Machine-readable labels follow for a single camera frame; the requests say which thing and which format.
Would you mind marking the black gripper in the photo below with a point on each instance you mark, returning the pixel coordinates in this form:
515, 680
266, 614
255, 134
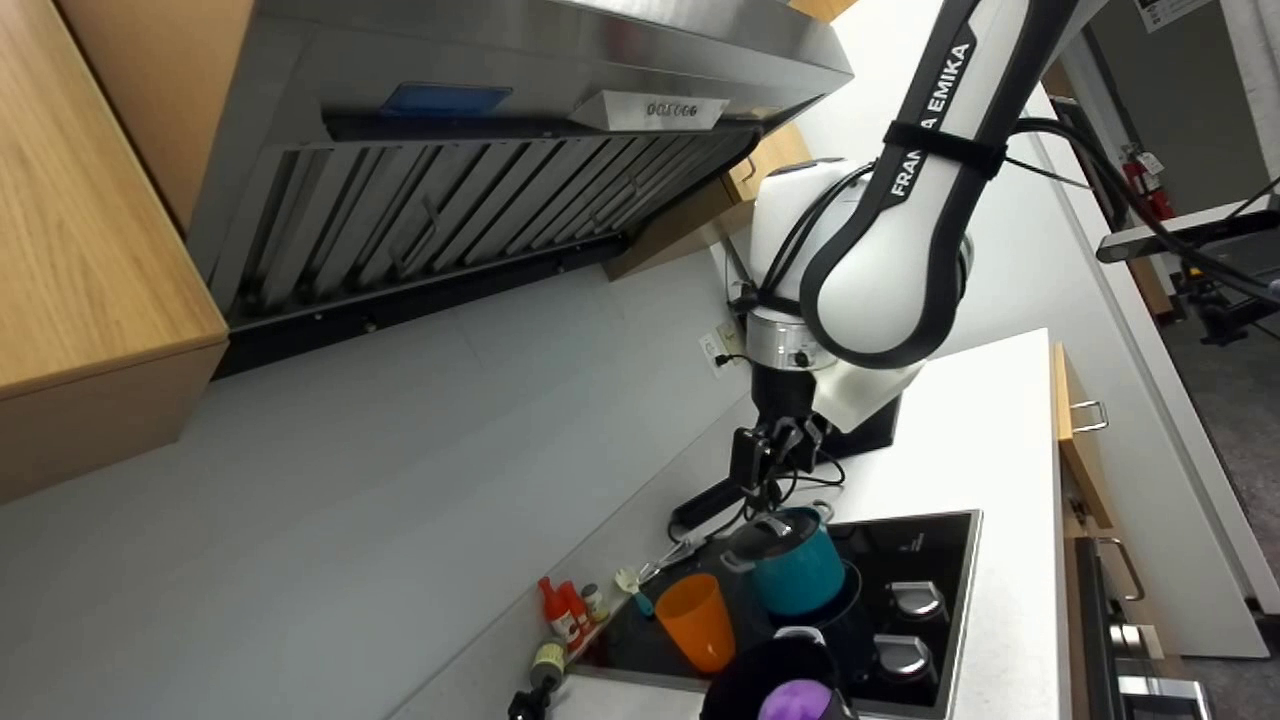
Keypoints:
784, 406

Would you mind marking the dark glass pot lid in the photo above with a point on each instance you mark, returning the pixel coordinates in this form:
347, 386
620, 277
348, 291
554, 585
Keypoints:
767, 541

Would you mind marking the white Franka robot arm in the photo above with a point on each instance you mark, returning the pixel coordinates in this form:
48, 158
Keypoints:
885, 252

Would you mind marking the teal blue pot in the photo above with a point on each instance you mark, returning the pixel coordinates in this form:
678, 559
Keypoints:
806, 572

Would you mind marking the orange plastic cup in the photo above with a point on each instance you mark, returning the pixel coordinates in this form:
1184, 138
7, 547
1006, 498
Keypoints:
696, 624

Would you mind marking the black mug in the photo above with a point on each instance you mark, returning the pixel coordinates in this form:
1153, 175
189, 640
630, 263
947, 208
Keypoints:
763, 667

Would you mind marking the silver cooktop knob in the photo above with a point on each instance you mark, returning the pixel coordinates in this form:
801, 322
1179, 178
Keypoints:
902, 659
916, 601

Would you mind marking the black glass cooktop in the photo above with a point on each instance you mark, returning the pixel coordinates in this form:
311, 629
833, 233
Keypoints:
952, 562

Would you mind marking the purple round object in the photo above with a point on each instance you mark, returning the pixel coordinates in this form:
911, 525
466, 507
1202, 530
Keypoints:
799, 702

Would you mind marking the red bottle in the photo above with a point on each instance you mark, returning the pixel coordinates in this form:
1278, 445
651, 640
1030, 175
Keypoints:
567, 617

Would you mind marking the wooden upper cabinet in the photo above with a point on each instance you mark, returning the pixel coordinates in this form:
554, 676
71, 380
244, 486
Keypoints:
692, 222

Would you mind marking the dark bottle with label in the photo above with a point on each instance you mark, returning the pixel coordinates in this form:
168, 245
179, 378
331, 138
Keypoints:
539, 676

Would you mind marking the wooden lower cabinets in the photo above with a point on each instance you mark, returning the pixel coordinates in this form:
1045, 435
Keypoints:
1084, 492

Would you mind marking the silver oven knob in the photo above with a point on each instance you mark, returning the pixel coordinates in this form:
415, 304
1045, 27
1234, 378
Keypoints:
1124, 637

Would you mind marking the black oven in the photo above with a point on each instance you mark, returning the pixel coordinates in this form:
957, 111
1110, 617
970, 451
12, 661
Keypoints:
1133, 667

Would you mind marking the stainless steel range hood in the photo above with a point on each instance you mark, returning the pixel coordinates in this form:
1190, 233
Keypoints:
535, 134

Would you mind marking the red fire extinguisher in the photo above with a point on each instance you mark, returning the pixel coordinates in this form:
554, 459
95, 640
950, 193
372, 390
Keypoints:
1150, 187

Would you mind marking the large light wood cabinet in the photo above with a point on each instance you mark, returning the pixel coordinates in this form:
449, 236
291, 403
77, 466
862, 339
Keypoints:
95, 243

